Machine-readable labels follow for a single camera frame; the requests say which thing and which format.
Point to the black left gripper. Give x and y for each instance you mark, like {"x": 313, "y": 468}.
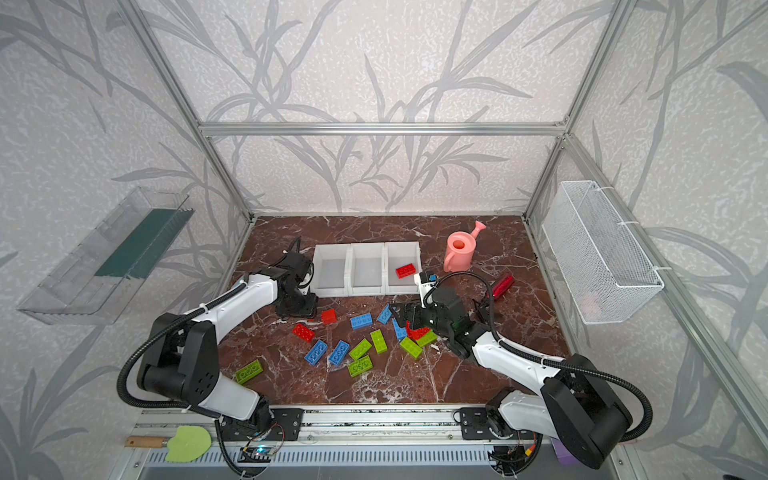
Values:
{"x": 294, "y": 303}

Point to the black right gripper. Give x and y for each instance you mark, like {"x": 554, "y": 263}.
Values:
{"x": 414, "y": 315}

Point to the blue lego brick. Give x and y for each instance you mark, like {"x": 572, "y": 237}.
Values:
{"x": 385, "y": 315}
{"x": 400, "y": 332}
{"x": 339, "y": 352}
{"x": 361, "y": 321}
{"x": 316, "y": 353}

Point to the small red lego brick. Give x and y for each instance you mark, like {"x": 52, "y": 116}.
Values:
{"x": 329, "y": 317}

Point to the green lego brick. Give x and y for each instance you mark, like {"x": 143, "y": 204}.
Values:
{"x": 411, "y": 347}
{"x": 426, "y": 339}
{"x": 379, "y": 342}
{"x": 360, "y": 349}
{"x": 248, "y": 372}
{"x": 360, "y": 366}

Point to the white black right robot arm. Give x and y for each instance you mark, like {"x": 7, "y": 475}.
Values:
{"x": 589, "y": 411}

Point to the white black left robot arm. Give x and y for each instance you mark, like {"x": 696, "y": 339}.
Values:
{"x": 178, "y": 365}

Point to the white middle sorting bin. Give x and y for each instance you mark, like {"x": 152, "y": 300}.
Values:
{"x": 367, "y": 277}

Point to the pink toy watering can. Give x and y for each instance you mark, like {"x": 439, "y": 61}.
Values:
{"x": 460, "y": 249}

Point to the red handled tool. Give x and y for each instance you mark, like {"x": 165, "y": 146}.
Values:
{"x": 501, "y": 286}

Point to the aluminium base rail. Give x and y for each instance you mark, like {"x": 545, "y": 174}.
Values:
{"x": 389, "y": 424}

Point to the white wire wall basket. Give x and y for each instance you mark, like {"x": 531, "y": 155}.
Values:
{"x": 607, "y": 272}

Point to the purple toy shovel pink handle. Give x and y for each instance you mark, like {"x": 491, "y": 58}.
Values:
{"x": 563, "y": 455}

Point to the green toy spade wooden handle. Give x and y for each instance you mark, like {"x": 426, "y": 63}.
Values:
{"x": 188, "y": 444}

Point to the clear wall shelf green mat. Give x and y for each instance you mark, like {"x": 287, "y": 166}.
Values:
{"x": 95, "y": 282}

